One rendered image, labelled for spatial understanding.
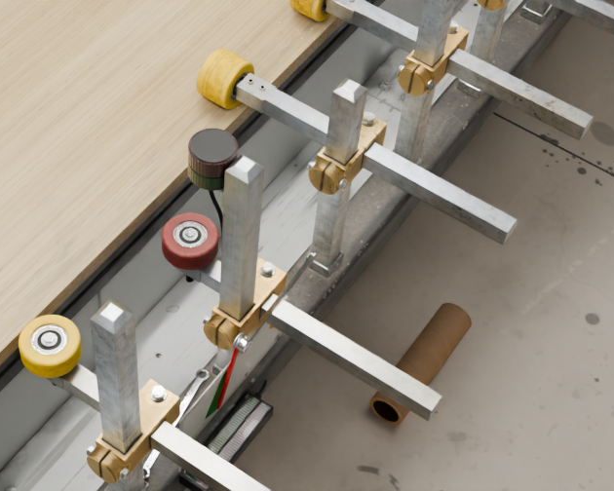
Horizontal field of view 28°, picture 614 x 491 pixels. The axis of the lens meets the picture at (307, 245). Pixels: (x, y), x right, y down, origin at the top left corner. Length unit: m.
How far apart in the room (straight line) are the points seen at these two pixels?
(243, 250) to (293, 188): 0.62
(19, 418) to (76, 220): 0.30
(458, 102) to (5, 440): 1.00
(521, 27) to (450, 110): 0.28
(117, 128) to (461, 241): 1.27
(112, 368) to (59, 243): 0.36
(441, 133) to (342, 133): 0.50
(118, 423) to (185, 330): 0.48
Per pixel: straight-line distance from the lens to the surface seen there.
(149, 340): 1.97
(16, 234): 1.75
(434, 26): 1.86
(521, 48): 2.38
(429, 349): 2.65
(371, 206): 2.05
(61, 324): 1.65
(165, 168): 1.82
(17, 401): 1.79
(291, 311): 1.72
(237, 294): 1.64
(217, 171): 1.47
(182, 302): 2.01
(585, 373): 2.80
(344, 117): 1.68
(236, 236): 1.55
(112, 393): 1.47
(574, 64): 3.43
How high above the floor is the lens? 2.28
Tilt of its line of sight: 53 degrees down
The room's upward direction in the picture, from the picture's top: 8 degrees clockwise
